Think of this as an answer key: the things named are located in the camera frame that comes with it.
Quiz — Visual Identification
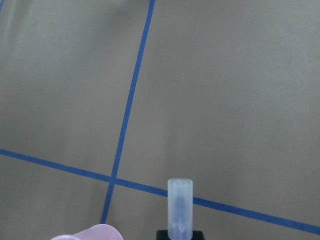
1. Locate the purple highlighter pen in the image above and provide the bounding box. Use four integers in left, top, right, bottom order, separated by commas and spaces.
167, 178, 193, 240

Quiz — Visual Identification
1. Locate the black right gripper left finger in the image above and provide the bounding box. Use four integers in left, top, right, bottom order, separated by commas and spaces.
156, 230, 169, 240

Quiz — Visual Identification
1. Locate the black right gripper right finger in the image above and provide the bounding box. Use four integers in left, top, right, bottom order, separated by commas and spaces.
192, 230, 204, 240

